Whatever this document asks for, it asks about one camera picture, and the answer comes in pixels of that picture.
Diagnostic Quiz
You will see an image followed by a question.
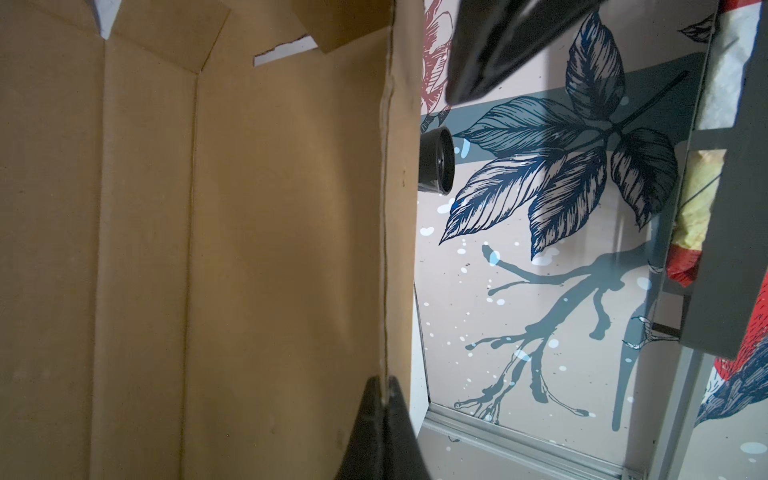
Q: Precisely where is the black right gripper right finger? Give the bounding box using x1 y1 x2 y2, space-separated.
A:
383 376 431 480

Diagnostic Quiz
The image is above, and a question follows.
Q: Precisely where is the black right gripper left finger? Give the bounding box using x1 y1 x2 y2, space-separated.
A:
335 376 387 480

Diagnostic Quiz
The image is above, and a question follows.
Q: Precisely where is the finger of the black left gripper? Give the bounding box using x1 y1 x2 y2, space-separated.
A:
445 0 602 106

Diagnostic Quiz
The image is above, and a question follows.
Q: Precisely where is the brown cardboard box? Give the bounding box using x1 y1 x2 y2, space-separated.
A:
1 1 424 479

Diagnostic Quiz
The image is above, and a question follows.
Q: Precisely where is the glass spice grinder black cap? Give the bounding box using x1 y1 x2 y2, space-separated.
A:
418 127 456 195

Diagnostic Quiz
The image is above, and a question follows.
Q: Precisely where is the red cassava chips bag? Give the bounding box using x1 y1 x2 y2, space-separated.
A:
665 0 768 385

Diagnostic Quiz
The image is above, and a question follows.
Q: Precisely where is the black wire wall basket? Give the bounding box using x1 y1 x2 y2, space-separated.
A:
650 0 768 361

